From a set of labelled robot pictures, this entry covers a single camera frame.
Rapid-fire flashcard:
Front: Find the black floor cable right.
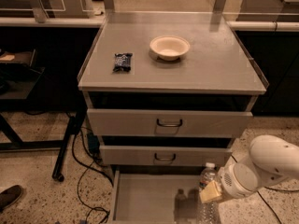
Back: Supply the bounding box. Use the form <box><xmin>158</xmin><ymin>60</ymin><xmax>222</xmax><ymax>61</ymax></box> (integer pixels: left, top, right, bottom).
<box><xmin>230</xmin><ymin>154</ymin><xmax>299</xmax><ymax>224</ymax></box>

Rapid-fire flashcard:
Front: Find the clear plastic water bottle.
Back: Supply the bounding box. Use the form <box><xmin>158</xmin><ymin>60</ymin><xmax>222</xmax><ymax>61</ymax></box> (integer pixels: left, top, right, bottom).
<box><xmin>197</xmin><ymin>162</ymin><xmax>219</xmax><ymax>224</ymax></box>

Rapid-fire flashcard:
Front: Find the grey bottom drawer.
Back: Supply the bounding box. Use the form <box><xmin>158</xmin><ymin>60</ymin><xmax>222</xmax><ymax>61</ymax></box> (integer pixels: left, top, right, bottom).
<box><xmin>107</xmin><ymin>169</ymin><xmax>221</xmax><ymax>224</ymax></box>

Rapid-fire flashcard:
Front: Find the white horizontal pipe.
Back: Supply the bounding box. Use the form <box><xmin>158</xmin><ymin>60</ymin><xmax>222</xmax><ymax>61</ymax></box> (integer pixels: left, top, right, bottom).
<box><xmin>227</xmin><ymin>21</ymin><xmax>299</xmax><ymax>32</ymax></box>

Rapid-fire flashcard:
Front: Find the grey drawer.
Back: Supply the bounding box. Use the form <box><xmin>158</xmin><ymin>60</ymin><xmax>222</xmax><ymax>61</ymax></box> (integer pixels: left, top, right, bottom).
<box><xmin>87</xmin><ymin>108</ymin><xmax>252</xmax><ymax>138</ymax></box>
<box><xmin>107</xmin><ymin>169</ymin><xmax>221</xmax><ymax>224</ymax></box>
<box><xmin>100</xmin><ymin>146</ymin><xmax>232</xmax><ymax>166</ymax></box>

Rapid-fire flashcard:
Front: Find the black shoe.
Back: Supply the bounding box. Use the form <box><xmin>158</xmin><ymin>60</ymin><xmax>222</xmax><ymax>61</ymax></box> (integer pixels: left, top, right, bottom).
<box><xmin>0</xmin><ymin>185</ymin><xmax>23</xmax><ymax>212</ymax></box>

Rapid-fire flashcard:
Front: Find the dark blue snack packet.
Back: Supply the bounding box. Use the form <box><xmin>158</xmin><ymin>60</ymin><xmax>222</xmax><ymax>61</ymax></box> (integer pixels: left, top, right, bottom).
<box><xmin>113</xmin><ymin>53</ymin><xmax>133</xmax><ymax>72</ymax></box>

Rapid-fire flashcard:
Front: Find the white paper bowl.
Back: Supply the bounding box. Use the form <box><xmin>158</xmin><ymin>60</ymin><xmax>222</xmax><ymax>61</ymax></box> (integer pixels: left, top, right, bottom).
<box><xmin>149</xmin><ymin>35</ymin><xmax>191</xmax><ymax>62</ymax></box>

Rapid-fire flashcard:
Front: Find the black floor cable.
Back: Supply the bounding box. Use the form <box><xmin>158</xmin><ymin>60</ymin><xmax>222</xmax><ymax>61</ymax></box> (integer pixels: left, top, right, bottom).
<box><xmin>230</xmin><ymin>154</ymin><xmax>299</xmax><ymax>224</ymax></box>
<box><xmin>70</xmin><ymin>126</ymin><xmax>114</xmax><ymax>224</ymax></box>

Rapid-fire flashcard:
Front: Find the grey middle drawer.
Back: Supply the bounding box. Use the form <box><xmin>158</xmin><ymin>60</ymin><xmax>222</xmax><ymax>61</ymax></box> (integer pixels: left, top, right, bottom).
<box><xmin>100</xmin><ymin>146</ymin><xmax>232</xmax><ymax>166</ymax></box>

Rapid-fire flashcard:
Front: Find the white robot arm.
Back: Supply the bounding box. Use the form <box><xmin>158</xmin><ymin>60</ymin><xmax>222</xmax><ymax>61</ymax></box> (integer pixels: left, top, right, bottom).
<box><xmin>199</xmin><ymin>135</ymin><xmax>299</xmax><ymax>203</ymax></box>

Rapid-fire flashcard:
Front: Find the black floor cable left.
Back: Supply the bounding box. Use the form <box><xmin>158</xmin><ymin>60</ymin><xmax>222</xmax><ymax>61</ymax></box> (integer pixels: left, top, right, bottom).
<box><xmin>70</xmin><ymin>126</ymin><xmax>114</xmax><ymax>224</ymax></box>

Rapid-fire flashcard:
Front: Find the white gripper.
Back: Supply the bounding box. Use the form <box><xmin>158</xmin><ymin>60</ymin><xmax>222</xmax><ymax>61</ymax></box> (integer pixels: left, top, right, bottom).
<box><xmin>199</xmin><ymin>163</ymin><xmax>259</xmax><ymax>203</ymax></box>

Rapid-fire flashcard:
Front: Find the grey top drawer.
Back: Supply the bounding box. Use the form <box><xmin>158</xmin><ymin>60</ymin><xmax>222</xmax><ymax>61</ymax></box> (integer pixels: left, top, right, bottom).
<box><xmin>87</xmin><ymin>108</ymin><xmax>252</xmax><ymax>138</ymax></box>

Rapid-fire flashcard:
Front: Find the black metal table frame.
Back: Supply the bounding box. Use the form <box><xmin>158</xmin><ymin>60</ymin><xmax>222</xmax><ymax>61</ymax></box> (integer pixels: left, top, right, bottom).
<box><xmin>0</xmin><ymin>49</ymin><xmax>87</xmax><ymax>182</ymax></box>

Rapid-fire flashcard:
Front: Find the grey drawer cabinet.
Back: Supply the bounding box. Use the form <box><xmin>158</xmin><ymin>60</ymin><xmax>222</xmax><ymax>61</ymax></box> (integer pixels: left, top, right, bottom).
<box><xmin>77</xmin><ymin>10</ymin><xmax>269</xmax><ymax>224</ymax></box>

